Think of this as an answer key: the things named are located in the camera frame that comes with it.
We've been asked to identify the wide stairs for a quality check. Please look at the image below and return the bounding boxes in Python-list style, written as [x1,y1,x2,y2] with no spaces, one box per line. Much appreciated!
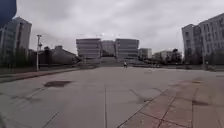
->
[81,56,146,68]

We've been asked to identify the wide grey twin-block building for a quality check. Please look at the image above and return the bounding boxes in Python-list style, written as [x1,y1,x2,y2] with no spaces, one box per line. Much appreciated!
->
[75,37,141,62]

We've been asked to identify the grey paved plaza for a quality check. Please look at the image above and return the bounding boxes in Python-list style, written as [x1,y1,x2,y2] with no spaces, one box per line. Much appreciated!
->
[0,66,224,128]

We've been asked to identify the small distant building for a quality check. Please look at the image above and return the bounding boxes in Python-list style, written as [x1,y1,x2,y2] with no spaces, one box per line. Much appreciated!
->
[138,47,153,61]

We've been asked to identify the low dark building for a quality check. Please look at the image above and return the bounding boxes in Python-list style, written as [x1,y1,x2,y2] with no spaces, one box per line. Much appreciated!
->
[28,45,81,66]

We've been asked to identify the low pale distant building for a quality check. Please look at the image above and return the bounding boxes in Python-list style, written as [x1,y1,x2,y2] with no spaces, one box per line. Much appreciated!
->
[152,49,184,62]

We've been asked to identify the row of bushes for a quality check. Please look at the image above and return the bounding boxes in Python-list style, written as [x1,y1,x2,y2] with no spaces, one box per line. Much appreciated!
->
[133,48,224,72]

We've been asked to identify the lamp pole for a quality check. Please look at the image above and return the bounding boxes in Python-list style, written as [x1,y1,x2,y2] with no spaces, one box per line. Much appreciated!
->
[35,34,43,72]

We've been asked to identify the raised path with kerb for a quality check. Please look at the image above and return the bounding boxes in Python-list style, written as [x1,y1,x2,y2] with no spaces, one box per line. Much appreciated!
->
[0,67,83,84]

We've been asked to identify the large grey building with windows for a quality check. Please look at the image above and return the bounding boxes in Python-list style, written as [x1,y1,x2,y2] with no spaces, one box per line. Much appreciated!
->
[181,12,224,66]

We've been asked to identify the tall pale building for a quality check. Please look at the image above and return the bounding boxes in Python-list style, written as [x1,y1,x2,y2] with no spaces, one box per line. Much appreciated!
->
[0,16,33,69]

